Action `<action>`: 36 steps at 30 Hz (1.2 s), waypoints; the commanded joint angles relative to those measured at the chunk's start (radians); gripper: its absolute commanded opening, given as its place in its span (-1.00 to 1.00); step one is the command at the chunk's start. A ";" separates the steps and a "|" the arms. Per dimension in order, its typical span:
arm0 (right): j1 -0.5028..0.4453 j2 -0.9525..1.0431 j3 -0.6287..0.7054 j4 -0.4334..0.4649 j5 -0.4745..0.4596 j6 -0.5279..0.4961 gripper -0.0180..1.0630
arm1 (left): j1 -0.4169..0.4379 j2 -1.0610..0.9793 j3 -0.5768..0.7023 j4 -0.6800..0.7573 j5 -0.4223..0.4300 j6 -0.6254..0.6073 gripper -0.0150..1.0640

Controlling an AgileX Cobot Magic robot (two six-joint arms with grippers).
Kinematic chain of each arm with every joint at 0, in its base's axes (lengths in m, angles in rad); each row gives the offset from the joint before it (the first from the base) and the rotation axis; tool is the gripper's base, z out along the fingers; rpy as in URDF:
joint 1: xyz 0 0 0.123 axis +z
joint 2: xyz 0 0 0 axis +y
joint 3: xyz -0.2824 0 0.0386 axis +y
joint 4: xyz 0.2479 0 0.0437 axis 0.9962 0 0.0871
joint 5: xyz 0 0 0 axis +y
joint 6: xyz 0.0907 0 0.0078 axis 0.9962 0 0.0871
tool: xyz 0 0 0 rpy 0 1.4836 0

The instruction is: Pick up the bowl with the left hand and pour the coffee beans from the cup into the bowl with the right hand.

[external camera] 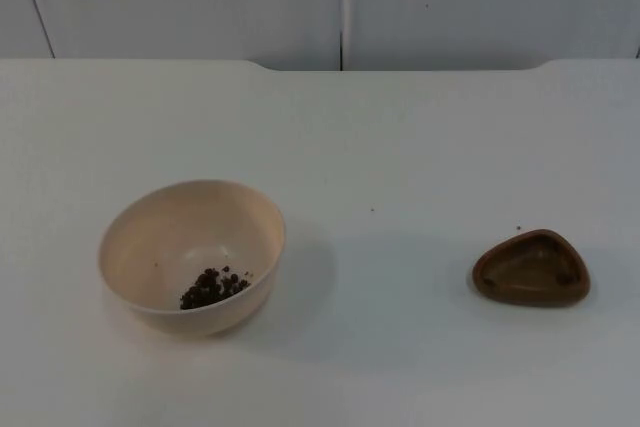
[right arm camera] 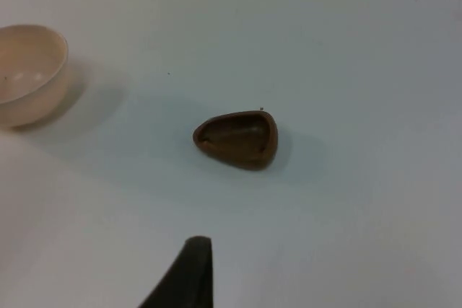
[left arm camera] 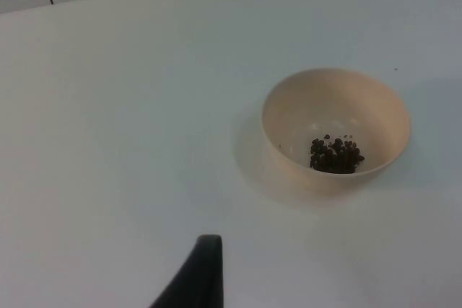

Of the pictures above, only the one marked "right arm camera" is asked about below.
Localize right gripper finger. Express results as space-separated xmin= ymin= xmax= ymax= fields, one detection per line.
xmin=138 ymin=235 xmax=215 ymax=308

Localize pale wooden bowl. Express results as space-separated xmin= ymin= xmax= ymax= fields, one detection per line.
xmin=0 ymin=24 xmax=69 ymax=129

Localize dark brown wooden cup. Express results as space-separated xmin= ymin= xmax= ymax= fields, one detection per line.
xmin=191 ymin=109 xmax=280 ymax=173

